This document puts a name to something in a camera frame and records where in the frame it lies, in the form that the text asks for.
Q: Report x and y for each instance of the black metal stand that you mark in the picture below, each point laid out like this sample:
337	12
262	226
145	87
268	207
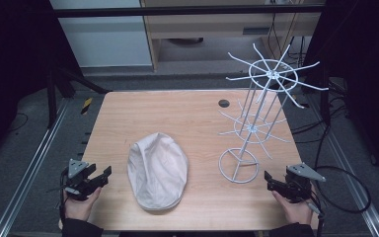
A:
51	98

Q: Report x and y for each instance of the aluminium floor rail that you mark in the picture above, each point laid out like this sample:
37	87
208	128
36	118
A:
355	184
33	164

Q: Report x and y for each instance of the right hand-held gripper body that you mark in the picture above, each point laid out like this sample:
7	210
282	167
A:
298	187

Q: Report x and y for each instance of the yellow black striped tape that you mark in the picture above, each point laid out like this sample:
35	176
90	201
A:
86	105

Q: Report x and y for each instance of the white cabinet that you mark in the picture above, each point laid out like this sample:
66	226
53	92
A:
105	39

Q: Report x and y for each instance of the black horizontal bar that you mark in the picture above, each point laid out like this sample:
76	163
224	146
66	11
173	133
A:
177	11

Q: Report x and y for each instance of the beige cap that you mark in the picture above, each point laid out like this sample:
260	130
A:
158	171

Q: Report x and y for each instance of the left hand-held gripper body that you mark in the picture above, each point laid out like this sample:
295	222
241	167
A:
77	177

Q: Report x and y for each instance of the person's left hand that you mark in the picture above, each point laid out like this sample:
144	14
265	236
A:
79	209

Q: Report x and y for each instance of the light wooden desk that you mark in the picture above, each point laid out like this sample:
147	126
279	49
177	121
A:
210	28

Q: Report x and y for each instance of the person's right hand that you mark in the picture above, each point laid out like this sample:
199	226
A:
296	212

